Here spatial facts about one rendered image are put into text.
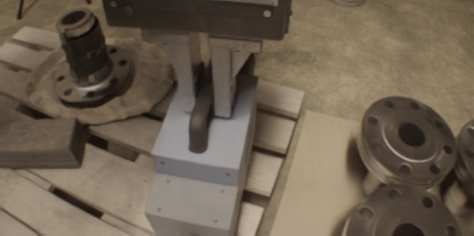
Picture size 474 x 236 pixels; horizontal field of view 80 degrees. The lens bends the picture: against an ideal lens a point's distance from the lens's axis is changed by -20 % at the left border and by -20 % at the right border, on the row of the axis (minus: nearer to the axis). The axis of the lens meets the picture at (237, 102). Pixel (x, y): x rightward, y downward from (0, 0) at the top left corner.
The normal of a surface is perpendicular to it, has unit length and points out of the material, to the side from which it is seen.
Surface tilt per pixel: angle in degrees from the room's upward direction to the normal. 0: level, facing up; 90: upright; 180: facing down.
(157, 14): 90
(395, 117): 0
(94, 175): 0
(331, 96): 0
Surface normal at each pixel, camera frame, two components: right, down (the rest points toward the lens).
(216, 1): -0.18, 0.72
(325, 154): 0.00, -0.68
